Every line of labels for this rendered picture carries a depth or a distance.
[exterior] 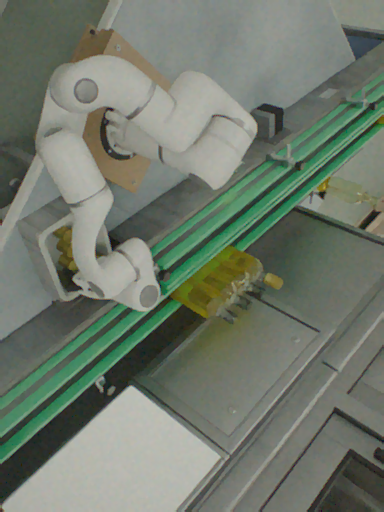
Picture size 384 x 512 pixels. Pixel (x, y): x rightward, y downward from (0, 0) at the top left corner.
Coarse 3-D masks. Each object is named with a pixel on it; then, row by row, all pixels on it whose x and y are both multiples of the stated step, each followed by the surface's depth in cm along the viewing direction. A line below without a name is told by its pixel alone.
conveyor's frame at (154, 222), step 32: (352, 64) 206; (320, 96) 188; (256, 160) 160; (192, 192) 150; (128, 224) 142; (160, 224) 140; (32, 320) 131; (64, 320) 130; (0, 352) 124; (32, 352) 123; (0, 384) 117
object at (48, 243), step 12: (72, 216) 117; (48, 228) 113; (48, 240) 123; (96, 240) 131; (108, 240) 128; (48, 252) 125; (60, 252) 128; (96, 252) 135; (108, 252) 131; (48, 264) 117; (60, 288) 123
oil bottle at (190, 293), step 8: (192, 280) 141; (176, 288) 140; (184, 288) 139; (192, 288) 139; (200, 288) 138; (176, 296) 142; (184, 296) 138; (192, 296) 137; (200, 296) 136; (208, 296) 136; (216, 296) 136; (184, 304) 141; (192, 304) 138; (200, 304) 135; (208, 304) 134; (216, 304) 134; (224, 304) 136; (200, 312) 137; (208, 312) 134; (216, 312) 134
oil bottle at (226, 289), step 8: (200, 272) 143; (208, 272) 142; (200, 280) 140; (208, 280) 140; (216, 280) 140; (224, 280) 139; (208, 288) 139; (216, 288) 137; (224, 288) 137; (232, 288) 137; (224, 296) 136; (232, 296) 137
